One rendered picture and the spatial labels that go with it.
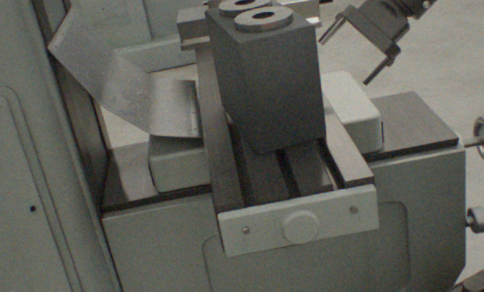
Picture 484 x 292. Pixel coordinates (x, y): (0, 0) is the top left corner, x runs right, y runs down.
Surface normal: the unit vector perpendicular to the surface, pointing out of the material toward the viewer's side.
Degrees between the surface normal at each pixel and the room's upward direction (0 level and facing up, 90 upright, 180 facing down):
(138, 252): 90
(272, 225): 90
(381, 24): 61
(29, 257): 88
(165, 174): 90
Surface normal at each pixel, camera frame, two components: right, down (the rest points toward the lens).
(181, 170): 0.11, 0.42
